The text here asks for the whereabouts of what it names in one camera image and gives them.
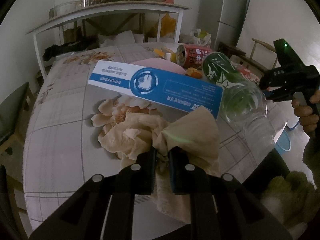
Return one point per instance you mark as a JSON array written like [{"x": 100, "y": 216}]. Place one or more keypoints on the blue plastic basin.
[{"x": 283, "y": 144}]

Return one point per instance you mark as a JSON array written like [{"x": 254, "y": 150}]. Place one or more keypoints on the orange peel piece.
[{"x": 195, "y": 73}]

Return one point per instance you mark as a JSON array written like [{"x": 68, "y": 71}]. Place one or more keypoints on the yellow white tape roll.
[{"x": 166, "y": 54}]

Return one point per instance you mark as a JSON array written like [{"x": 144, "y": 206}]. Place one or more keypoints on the blue white toothpaste box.
[{"x": 159, "y": 86}]

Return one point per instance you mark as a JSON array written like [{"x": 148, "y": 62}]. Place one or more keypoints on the wooden chair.
[{"x": 262, "y": 56}]

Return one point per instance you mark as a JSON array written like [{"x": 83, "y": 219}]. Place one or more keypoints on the floral tablecloth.
[{"x": 72, "y": 186}]

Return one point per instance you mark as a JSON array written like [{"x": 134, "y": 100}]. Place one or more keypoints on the black cloth under shelf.
[{"x": 56, "y": 50}]

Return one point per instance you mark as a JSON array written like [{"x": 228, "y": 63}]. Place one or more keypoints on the red snack bag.
[{"x": 247, "y": 74}]

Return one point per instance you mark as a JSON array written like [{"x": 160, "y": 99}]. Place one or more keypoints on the orange plastic bag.
[{"x": 168, "y": 25}]

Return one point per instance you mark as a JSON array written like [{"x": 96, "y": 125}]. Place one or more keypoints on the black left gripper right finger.
[{"x": 185, "y": 177}]

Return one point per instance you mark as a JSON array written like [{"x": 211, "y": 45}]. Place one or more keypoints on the steel cup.
[{"x": 85, "y": 3}]

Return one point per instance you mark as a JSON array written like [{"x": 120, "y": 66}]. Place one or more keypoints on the right hand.
[{"x": 307, "y": 118}]

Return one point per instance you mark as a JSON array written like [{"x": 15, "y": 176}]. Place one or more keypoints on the clear green label plastic bottle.
[{"x": 243, "y": 103}]

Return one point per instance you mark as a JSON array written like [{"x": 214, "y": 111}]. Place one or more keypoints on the grey refrigerator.
[{"x": 223, "y": 19}]

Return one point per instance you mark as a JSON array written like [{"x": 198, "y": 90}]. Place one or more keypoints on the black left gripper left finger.
[{"x": 139, "y": 178}]

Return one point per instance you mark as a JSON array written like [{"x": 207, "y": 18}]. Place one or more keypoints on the brown paper napkin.
[{"x": 197, "y": 133}]

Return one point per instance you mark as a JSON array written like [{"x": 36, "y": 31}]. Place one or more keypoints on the pink sponge cloth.
[{"x": 161, "y": 64}]

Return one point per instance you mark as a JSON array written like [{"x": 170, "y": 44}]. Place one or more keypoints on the white plastic bag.
[{"x": 197, "y": 37}]

